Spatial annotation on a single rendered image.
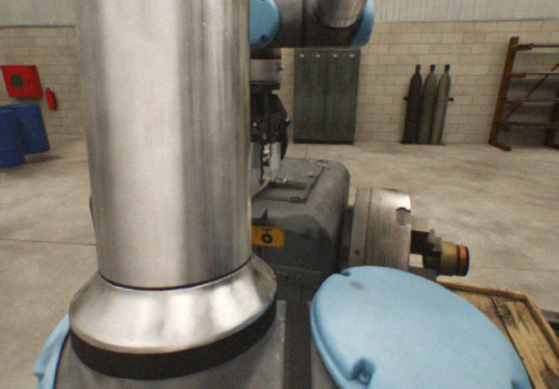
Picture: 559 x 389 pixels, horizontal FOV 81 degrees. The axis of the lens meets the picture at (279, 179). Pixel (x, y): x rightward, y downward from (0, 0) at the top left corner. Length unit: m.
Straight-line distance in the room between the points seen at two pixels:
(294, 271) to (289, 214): 0.12
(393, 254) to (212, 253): 0.61
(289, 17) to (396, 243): 0.49
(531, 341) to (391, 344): 0.91
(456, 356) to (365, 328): 0.04
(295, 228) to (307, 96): 6.24
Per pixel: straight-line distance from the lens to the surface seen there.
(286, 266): 0.69
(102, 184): 0.17
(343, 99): 6.85
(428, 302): 0.23
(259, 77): 0.65
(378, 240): 0.75
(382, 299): 0.22
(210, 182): 0.16
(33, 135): 7.64
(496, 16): 8.20
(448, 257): 0.88
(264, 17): 0.53
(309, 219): 0.64
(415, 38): 7.60
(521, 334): 1.10
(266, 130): 0.64
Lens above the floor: 1.52
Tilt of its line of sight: 19 degrees down
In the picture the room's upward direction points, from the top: straight up
